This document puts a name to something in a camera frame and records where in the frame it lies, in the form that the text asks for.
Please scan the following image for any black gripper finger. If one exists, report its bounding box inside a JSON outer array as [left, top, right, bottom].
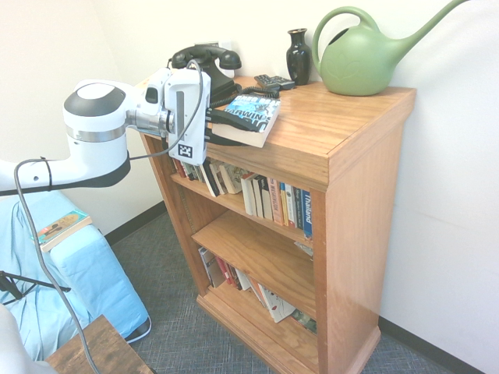
[[204, 108, 253, 132], [204, 131, 246, 148]]

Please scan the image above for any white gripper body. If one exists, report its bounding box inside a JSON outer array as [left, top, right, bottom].
[[163, 69, 211, 167]]

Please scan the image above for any blue Darwin's Radio paperback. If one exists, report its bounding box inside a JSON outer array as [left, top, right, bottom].
[[211, 94, 281, 149]]

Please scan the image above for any thin black spine book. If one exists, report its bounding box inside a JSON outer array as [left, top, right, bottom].
[[253, 175, 266, 219]]

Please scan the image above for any orange spine book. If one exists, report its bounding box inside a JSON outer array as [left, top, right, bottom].
[[267, 178, 285, 227]]

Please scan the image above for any yellow spine book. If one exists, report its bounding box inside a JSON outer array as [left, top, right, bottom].
[[280, 182, 292, 228]]

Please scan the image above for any dark blue spine book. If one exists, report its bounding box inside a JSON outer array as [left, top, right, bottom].
[[292, 187, 305, 231]]

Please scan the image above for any blue Thailand guide book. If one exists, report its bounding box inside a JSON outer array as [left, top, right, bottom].
[[301, 189, 314, 242]]

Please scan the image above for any white grey thin book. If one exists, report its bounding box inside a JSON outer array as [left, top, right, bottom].
[[197, 247, 225, 289]]

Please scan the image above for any red spine thin book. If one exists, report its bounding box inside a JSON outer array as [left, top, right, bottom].
[[216, 256, 239, 289]]

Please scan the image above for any teal orange cover book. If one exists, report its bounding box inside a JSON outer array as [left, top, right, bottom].
[[33, 210, 94, 253]]

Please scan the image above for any white black illustrated book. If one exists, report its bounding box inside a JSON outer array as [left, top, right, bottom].
[[257, 284, 297, 324]]

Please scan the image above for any dark green cover book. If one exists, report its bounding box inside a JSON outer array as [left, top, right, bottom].
[[290, 309, 318, 336]]

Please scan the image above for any large cream cover paperback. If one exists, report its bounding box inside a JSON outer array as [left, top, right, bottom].
[[218, 162, 243, 195]]

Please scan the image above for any black spine white paperback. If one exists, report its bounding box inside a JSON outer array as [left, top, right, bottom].
[[200, 159, 221, 198]]

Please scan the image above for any black remote control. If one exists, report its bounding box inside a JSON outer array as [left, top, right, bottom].
[[253, 73, 296, 91]]

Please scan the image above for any white page edge paperback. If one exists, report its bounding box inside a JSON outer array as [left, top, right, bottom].
[[240, 173, 258, 217]]

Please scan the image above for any black rotary telephone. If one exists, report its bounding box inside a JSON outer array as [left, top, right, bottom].
[[168, 44, 281, 108]]

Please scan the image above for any black vase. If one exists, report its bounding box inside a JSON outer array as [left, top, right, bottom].
[[286, 27, 313, 86]]

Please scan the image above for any green plastic watering can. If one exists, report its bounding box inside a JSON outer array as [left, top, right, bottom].
[[311, 0, 475, 97]]

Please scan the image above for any white grey paperback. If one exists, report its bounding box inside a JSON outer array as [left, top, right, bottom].
[[233, 268, 253, 291]]

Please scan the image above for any orange white paperback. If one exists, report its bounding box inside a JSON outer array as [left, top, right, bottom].
[[249, 278, 266, 305]]

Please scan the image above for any wooden bookshelf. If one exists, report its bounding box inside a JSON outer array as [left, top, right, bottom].
[[138, 76, 417, 374]]

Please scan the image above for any light blue covered couch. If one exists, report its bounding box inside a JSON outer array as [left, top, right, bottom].
[[0, 190, 152, 362]]

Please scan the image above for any black tripod stand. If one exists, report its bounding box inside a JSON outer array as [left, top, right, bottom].
[[0, 270, 73, 307]]

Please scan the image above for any dark wooden table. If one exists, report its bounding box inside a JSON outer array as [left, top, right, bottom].
[[44, 314, 155, 374]]

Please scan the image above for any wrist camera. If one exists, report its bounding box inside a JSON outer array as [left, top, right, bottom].
[[143, 69, 169, 107]]

